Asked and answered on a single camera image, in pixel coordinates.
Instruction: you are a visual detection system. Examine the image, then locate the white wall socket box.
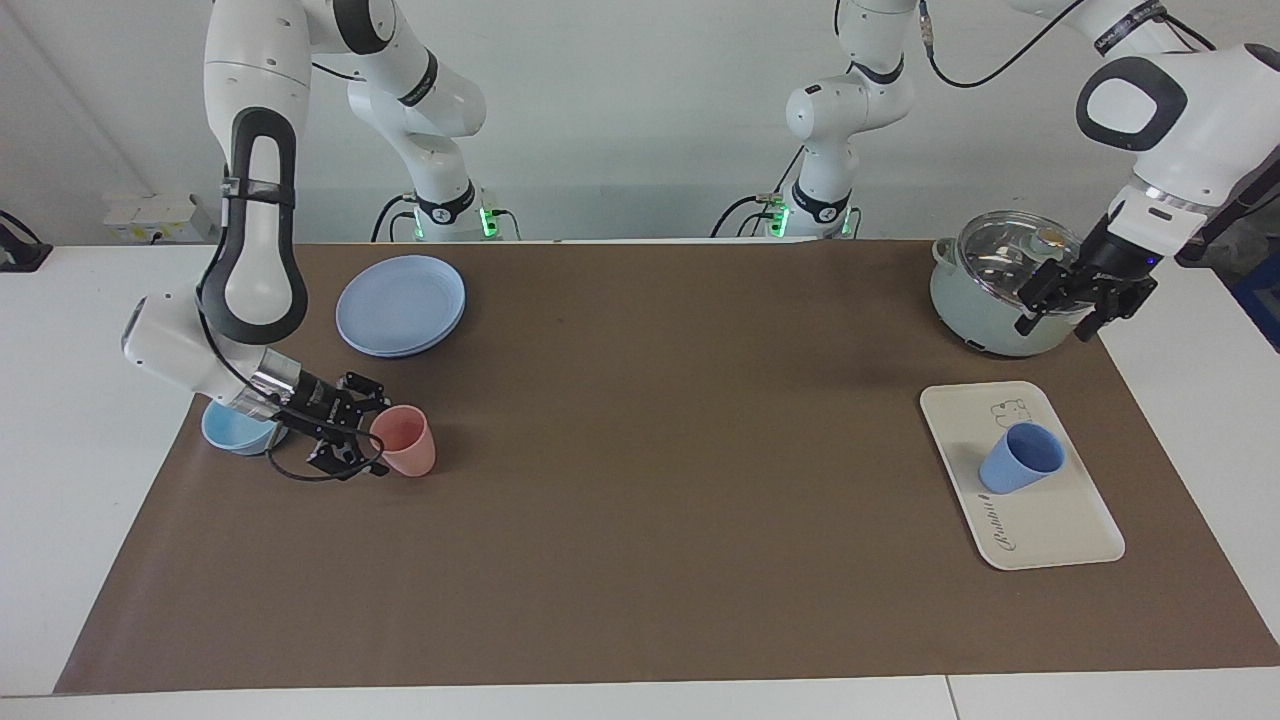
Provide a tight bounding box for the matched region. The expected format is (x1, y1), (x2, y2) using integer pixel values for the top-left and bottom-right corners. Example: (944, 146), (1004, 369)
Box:
(102, 193), (216, 244)

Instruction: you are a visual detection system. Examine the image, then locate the pale green electric pot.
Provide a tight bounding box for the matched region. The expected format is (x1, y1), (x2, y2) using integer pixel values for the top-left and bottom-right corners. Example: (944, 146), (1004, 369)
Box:
(928, 210), (1101, 358)

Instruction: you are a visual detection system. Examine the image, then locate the black clamp mount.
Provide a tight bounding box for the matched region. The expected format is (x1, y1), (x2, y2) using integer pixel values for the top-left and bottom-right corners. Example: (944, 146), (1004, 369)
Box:
(0, 210), (53, 273)

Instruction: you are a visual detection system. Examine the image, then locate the brown table mat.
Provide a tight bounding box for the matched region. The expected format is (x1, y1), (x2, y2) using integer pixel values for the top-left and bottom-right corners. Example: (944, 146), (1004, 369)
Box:
(53, 240), (1280, 694)

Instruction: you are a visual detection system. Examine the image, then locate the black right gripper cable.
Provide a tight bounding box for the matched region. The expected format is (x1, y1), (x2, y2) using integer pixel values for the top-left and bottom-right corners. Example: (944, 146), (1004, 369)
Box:
(195, 60), (392, 484)

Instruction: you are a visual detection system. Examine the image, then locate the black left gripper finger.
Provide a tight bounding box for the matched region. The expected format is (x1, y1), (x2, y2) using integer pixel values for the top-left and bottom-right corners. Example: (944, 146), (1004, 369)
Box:
(1077, 284), (1152, 344)
(1015, 257), (1080, 334)

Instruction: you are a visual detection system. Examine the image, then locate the pale blue plate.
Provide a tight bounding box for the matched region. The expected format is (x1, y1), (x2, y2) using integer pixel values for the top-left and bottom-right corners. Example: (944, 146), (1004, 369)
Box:
(335, 255), (468, 359)

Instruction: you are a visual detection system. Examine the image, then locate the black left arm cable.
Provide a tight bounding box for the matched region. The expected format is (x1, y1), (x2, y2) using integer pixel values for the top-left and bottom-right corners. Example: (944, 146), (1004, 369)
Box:
(915, 0), (1216, 91)

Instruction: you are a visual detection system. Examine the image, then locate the glass pot lid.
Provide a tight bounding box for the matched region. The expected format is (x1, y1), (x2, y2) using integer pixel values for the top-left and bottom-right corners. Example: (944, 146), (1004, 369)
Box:
(955, 210), (1091, 301)

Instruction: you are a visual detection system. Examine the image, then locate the black stand with cables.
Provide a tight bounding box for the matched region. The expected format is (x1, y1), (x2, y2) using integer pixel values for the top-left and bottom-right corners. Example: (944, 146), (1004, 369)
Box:
(1175, 160), (1280, 266)

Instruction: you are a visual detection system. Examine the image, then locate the pink plastic cup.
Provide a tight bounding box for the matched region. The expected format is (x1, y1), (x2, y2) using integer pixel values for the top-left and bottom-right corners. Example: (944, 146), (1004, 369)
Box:
(369, 405), (437, 478)

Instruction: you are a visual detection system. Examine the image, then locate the blue crate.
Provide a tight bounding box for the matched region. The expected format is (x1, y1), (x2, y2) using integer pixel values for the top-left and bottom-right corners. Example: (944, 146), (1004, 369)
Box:
(1235, 250), (1280, 351)

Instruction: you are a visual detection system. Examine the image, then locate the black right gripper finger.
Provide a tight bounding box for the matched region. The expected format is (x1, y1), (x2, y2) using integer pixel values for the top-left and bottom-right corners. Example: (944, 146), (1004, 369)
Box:
(305, 439), (390, 480)
(339, 371), (390, 412)

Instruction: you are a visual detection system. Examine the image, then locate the black base cable bundle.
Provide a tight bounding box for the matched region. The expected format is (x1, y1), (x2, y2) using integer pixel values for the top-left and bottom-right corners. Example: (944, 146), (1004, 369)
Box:
(710, 150), (811, 239)

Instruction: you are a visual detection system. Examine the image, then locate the light blue bowl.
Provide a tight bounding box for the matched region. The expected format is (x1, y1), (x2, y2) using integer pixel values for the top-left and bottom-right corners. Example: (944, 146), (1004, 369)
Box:
(201, 398), (291, 456)

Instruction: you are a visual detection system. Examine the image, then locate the cream rabbit print tray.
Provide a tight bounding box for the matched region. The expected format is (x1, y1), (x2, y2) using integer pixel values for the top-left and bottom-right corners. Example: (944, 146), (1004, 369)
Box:
(919, 380), (1126, 571)

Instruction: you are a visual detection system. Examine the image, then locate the blue plastic cup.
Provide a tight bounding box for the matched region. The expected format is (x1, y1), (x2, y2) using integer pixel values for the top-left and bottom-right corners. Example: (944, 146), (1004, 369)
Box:
(978, 422), (1067, 495)

